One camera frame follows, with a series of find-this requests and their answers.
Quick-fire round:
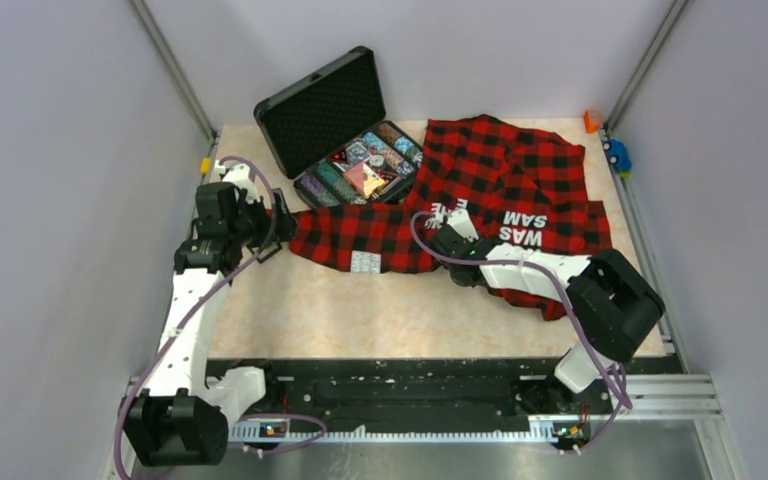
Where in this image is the black open chip case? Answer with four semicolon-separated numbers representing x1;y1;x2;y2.
253;46;423;208

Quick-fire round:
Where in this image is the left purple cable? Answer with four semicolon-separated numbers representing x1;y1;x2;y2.
112;155;327;478

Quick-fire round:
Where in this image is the orange small object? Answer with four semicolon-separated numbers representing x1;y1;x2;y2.
583;108;604;134

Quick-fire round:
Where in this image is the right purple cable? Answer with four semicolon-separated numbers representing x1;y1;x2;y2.
409;210;634;455

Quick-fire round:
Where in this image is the blue toy car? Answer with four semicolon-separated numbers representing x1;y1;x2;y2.
603;138;632;178

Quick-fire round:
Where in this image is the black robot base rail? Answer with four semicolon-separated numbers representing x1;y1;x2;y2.
205;356;683;439

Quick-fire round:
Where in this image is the purple cable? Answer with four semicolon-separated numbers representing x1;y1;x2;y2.
409;210;634;455
112;155;327;478

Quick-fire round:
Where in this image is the pink yellow card packet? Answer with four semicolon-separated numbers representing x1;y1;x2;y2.
343;162;387;199

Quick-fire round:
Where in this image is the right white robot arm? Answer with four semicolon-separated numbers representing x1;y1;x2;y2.
430;225;666;412

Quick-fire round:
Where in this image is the yellow small clip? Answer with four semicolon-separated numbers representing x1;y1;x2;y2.
199;157;212;176

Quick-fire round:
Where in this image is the black square brooch box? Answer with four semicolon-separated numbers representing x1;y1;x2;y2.
250;241;283;264

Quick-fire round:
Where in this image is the red black plaid shirt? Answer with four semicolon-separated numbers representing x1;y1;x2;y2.
265;113;628;323

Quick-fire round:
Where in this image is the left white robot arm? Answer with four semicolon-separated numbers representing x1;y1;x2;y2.
122;181;295;467

